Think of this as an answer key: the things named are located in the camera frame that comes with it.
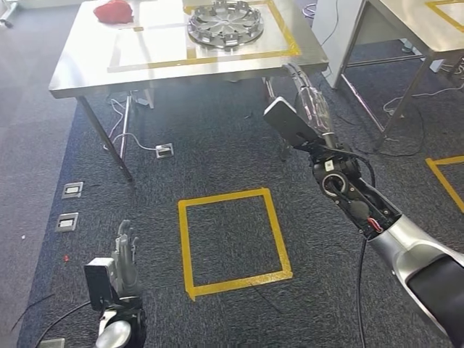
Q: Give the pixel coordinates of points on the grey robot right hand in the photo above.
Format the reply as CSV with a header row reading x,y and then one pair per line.
x,y
313,110

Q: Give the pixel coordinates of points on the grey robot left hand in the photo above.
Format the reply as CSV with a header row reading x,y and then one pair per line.
x,y
127,269

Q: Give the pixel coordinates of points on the silver wheel hubcap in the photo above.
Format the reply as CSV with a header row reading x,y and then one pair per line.
x,y
225,24

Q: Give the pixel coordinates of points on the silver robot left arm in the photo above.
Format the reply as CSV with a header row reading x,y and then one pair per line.
x,y
115,334

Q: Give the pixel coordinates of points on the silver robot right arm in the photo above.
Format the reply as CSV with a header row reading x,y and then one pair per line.
x,y
416,254

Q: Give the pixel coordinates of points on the steel workbench table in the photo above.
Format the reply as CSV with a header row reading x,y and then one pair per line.
x,y
90,57

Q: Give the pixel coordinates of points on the white side panel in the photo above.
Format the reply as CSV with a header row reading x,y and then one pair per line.
x,y
348,29

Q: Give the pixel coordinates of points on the red cloth bundle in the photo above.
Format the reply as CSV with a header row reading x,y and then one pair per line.
x,y
114,12

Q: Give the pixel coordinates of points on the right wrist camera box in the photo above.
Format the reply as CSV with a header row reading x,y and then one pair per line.
x,y
290,122

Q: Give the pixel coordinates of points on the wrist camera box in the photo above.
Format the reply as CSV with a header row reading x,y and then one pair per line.
x,y
97,283
290,122

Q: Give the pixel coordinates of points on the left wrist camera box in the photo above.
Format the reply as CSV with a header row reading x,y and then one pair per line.
x,y
97,283

